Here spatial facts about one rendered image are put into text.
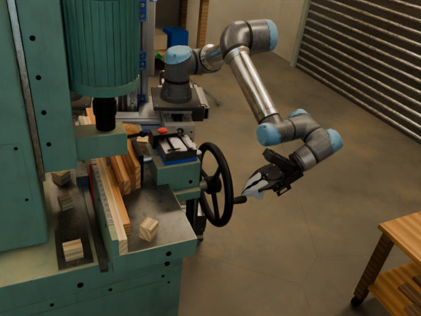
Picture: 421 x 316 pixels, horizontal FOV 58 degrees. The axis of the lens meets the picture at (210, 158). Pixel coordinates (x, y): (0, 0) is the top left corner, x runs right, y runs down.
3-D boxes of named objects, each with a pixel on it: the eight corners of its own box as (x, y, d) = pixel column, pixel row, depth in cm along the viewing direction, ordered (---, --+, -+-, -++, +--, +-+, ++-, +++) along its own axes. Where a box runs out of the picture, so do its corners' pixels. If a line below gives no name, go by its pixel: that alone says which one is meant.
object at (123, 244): (128, 254, 89) (127, 239, 87) (119, 256, 89) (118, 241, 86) (89, 128, 134) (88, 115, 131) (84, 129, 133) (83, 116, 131)
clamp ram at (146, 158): (163, 177, 114) (164, 152, 109) (138, 182, 111) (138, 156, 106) (155, 161, 121) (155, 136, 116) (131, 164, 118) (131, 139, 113)
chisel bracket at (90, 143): (128, 158, 106) (127, 132, 102) (74, 166, 101) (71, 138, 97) (122, 145, 112) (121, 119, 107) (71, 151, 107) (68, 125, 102)
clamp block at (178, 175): (199, 187, 118) (202, 163, 113) (156, 194, 113) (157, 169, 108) (183, 160, 129) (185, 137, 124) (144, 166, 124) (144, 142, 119)
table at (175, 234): (229, 247, 103) (232, 231, 99) (113, 276, 91) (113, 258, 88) (163, 134, 148) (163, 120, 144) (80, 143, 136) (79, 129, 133)
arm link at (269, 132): (213, 14, 130) (275, 137, 115) (240, 13, 135) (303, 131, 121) (202, 37, 140) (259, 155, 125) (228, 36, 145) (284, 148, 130)
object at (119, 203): (130, 234, 94) (130, 222, 92) (122, 236, 94) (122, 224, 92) (92, 117, 141) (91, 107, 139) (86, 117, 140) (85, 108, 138)
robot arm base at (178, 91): (158, 89, 186) (159, 70, 181) (189, 90, 190) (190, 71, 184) (161, 103, 174) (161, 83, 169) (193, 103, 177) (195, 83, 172)
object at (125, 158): (136, 190, 109) (136, 175, 106) (129, 192, 108) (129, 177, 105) (122, 155, 123) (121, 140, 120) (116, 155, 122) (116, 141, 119)
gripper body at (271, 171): (277, 198, 124) (307, 179, 125) (269, 182, 118) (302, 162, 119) (265, 184, 130) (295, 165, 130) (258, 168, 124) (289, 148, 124)
